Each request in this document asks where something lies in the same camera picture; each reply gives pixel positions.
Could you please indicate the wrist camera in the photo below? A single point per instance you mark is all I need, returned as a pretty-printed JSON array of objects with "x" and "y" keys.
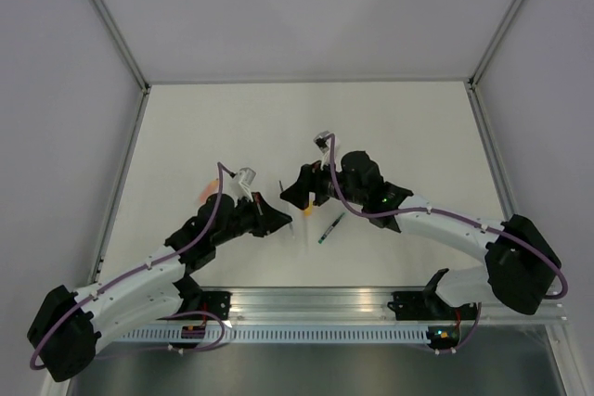
[
  {"x": 241, "y": 183},
  {"x": 328, "y": 147}
]

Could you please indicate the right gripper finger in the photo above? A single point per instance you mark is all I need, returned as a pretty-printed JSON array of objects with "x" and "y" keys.
[
  {"x": 301, "y": 202},
  {"x": 301, "y": 185}
]

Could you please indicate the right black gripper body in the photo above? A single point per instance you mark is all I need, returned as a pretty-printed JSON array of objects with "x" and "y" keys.
[{"x": 323, "y": 180}]

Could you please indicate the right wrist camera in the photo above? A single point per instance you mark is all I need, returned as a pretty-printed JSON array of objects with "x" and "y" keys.
[{"x": 328, "y": 147}]

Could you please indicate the aluminium mounting rail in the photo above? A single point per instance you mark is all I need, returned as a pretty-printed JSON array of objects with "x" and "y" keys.
[{"x": 346, "y": 305}]

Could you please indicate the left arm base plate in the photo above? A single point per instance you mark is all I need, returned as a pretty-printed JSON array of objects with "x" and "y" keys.
[{"x": 217, "y": 302}]

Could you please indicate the grey purple pen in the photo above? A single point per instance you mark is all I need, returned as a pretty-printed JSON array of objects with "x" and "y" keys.
[{"x": 287, "y": 209}]

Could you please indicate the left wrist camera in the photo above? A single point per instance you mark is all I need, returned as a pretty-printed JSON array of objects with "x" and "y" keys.
[{"x": 241, "y": 183}]

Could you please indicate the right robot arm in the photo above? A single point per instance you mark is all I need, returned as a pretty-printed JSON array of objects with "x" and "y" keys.
[{"x": 516, "y": 265}]

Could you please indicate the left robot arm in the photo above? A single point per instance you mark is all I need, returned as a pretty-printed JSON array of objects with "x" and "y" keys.
[{"x": 72, "y": 326}]

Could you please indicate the left aluminium frame post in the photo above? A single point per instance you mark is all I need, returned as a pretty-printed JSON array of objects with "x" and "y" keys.
[{"x": 142, "y": 87}]

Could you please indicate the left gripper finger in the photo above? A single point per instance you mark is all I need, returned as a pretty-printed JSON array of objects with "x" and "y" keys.
[
  {"x": 268, "y": 212},
  {"x": 271, "y": 226}
]

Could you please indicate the aluminium frame post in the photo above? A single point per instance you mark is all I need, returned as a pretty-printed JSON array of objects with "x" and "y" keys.
[
  {"x": 142, "y": 87},
  {"x": 501, "y": 181}
]

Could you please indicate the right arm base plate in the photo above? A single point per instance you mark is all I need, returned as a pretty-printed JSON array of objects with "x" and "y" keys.
[{"x": 419, "y": 306}]

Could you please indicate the white slotted cable duct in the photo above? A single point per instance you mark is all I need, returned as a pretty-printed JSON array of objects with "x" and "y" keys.
[{"x": 281, "y": 334}]

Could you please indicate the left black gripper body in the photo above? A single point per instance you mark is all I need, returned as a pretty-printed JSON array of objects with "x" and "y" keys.
[{"x": 246, "y": 219}]

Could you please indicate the right aluminium frame post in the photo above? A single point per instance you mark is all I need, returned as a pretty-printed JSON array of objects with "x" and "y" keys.
[{"x": 501, "y": 181}]

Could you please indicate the green pen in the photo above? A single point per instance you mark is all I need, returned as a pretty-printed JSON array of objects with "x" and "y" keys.
[{"x": 330, "y": 228}]

